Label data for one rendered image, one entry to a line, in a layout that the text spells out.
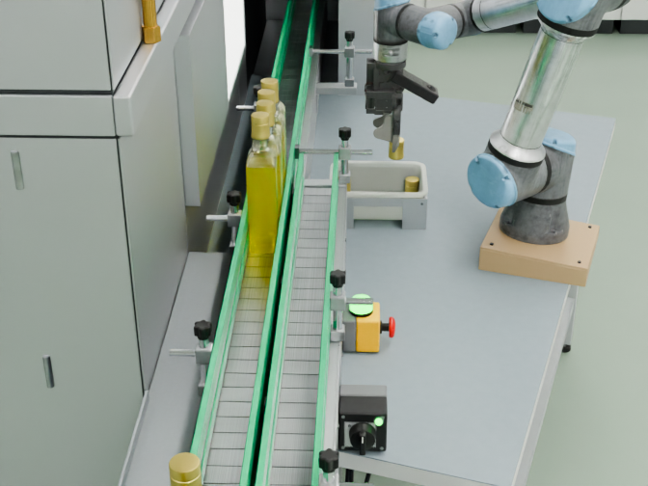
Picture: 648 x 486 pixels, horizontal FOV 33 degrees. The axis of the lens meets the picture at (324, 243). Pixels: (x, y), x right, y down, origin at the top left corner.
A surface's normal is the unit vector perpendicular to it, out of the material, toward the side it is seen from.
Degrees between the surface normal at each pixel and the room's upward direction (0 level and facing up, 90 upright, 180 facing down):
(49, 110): 90
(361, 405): 0
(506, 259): 90
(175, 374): 0
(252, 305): 0
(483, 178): 93
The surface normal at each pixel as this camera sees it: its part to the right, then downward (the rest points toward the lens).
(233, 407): 0.00, -0.87
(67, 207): -0.04, 0.49
